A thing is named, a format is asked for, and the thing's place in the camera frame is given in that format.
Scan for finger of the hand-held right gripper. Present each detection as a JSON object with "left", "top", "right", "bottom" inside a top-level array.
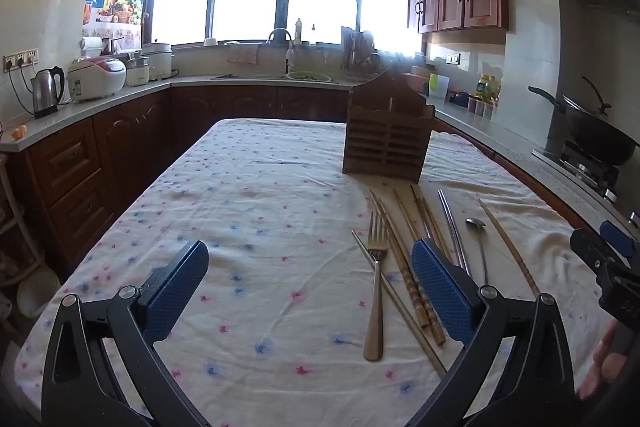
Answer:
[
  {"left": 570, "top": 228, "right": 623, "bottom": 280},
  {"left": 600, "top": 221, "right": 639, "bottom": 260}
]

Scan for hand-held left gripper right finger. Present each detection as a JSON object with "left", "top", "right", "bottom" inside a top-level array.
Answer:
[{"left": 411, "top": 238, "right": 586, "bottom": 427}]

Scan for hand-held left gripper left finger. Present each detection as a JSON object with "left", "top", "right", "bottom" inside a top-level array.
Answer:
[{"left": 41, "top": 241, "right": 211, "bottom": 427}]

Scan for carved wooden chopstick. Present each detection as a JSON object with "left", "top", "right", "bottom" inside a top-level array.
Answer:
[
  {"left": 378, "top": 199, "right": 446, "bottom": 346},
  {"left": 370, "top": 189, "right": 431, "bottom": 328}
]

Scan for metal fork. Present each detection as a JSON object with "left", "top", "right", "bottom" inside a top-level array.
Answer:
[{"left": 363, "top": 212, "right": 390, "bottom": 362}]

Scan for metal spoon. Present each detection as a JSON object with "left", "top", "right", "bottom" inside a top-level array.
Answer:
[{"left": 466, "top": 218, "right": 489, "bottom": 286}]

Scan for wooden utensil holder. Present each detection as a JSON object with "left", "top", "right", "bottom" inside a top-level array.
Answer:
[{"left": 342, "top": 69, "right": 435, "bottom": 184}]

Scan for person's right hand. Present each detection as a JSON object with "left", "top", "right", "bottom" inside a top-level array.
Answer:
[{"left": 575, "top": 323, "right": 617, "bottom": 401}]

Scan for gas stove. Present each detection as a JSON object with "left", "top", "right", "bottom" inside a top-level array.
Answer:
[{"left": 531, "top": 142, "right": 632, "bottom": 208}]

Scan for black wok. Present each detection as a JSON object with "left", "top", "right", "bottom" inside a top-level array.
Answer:
[{"left": 528, "top": 74, "right": 639, "bottom": 166}]

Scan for white floral tablecloth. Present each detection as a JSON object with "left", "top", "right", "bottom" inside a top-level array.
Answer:
[{"left": 15, "top": 118, "right": 618, "bottom": 427}]

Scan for white bucket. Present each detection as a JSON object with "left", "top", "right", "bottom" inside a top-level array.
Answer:
[{"left": 16, "top": 266, "right": 62, "bottom": 321}]

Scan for wooden base cabinets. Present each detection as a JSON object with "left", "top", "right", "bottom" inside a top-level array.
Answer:
[{"left": 5, "top": 84, "right": 601, "bottom": 268}]

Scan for spice jars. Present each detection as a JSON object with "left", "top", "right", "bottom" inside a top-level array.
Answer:
[{"left": 467, "top": 97, "right": 497, "bottom": 118}]

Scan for white storage rack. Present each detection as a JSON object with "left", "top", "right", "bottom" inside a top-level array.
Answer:
[{"left": 0, "top": 153, "right": 46, "bottom": 289}]

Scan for grey kitchen countertop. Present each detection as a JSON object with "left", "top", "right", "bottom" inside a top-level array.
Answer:
[{"left": 0, "top": 74, "right": 640, "bottom": 253}]

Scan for pink basin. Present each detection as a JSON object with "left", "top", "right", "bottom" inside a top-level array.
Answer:
[{"left": 401, "top": 72, "right": 431, "bottom": 96}]

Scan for small steel cooker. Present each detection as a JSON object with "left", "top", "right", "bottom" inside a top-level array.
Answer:
[{"left": 125, "top": 53, "right": 152, "bottom": 88}]

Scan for white pink rice cooker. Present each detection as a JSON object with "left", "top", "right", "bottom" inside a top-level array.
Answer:
[{"left": 67, "top": 56, "right": 127, "bottom": 102}]

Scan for steel electric kettle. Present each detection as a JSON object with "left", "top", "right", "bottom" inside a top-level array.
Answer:
[{"left": 31, "top": 66, "right": 66, "bottom": 118}]

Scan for pink hanging towel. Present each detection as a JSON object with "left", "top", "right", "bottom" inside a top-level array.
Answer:
[{"left": 227, "top": 44, "right": 261, "bottom": 66}]

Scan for green basin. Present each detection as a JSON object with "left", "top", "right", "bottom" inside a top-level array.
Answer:
[{"left": 286, "top": 71, "right": 332, "bottom": 84}]

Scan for dish rack with knives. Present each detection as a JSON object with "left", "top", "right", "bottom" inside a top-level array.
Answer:
[{"left": 341, "top": 26, "right": 382, "bottom": 72}]

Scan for curved sink faucet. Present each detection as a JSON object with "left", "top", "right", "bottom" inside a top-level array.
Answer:
[{"left": 267, "top": 28, "right": 297, "bottom": 75}]

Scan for wall socket strip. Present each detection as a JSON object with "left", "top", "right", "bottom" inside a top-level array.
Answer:
[{"left": 4, "top": 49, "right": 40, "bottom": 72}]

